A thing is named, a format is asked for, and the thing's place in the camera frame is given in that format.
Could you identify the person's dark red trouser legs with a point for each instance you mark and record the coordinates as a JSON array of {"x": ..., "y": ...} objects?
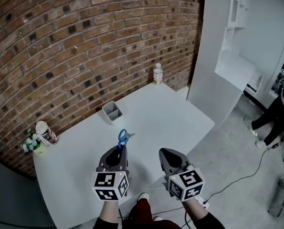
[{"x": 142, "y": 215}]

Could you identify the patterned drink can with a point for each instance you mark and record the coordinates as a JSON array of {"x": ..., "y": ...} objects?
[{"x": 47, "y": 133}]

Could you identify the plastic bottle with pale label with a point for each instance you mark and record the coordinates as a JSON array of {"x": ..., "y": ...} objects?
[{"x": 157, "y": 75}]

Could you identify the person's white shoe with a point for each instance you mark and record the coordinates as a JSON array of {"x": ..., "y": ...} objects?
[{"x": 143, "y": 196}]

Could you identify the small potted white flowers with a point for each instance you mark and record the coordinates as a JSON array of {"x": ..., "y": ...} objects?
[{"x": 32, "y": 143}]

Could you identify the person's right forearm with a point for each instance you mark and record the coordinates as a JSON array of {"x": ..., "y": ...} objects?
[{"x": 196, "y": 215}]

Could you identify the grey divided box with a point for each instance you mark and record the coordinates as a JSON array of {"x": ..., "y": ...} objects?
[{"x": 112, "y": 113}]

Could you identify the white shelf cabinet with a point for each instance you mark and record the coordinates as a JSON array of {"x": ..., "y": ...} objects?
[{"x": 237, "y": 6}]

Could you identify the person's left forearm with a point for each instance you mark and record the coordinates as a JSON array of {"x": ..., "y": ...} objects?
[{"x": 108, "y": 215}]

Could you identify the white partition panel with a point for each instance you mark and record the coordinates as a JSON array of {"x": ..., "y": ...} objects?
[{"x": 225, "y": 56}]

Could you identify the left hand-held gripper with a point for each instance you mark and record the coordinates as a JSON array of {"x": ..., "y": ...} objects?
[{"x": 106, "y": 181}]

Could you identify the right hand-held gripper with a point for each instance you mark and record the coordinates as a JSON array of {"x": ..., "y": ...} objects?
[{"x": 186, "y": 184}]

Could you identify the white power strip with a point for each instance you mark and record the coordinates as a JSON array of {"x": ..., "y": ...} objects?
[{"x": 202, "y": 200}]

